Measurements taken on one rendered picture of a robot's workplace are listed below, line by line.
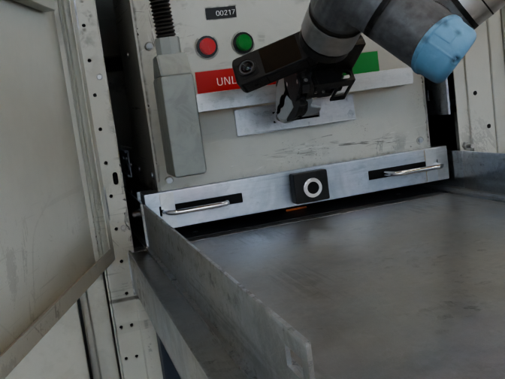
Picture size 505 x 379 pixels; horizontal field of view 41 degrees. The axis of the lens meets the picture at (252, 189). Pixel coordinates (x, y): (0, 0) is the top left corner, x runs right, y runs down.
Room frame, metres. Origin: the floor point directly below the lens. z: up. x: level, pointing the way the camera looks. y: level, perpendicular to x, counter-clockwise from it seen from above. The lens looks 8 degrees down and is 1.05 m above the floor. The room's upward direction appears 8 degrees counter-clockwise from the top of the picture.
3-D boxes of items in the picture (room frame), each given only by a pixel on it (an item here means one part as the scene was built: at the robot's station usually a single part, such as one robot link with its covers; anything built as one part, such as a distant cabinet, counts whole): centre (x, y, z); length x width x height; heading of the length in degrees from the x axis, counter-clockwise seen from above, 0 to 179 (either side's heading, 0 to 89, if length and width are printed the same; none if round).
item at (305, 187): (1.10, -0.09, 0.90); 0.06 x 0.03 x 0.05; 106
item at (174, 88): (1.00, 0.09, 1.04); 0.08 x 0.05 x 0.17; 16
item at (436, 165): (1.15, -0.28, 0.90); 0.11 x 0.05 x 0.01; 106
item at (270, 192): (1.14, -0.08, 0.89); 0.54 x 0.05 x 0.06; 106
